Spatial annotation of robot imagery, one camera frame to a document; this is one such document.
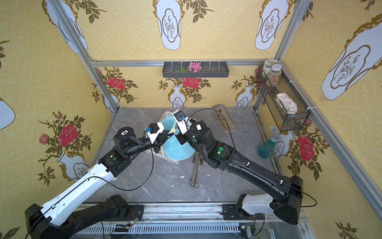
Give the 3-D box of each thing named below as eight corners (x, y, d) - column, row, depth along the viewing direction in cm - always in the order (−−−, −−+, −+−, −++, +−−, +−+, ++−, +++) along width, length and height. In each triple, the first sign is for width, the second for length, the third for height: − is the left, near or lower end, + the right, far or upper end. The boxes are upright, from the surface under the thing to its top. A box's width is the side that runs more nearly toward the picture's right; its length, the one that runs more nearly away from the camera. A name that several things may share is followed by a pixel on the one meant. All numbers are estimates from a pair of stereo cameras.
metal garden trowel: (189, 184, 85) (189, 183, 83) (196, 158, 96) (196, 155, 93) (194, 186, 84) (194, 184, 82) (200, 159, 95) (200, 156, 93)
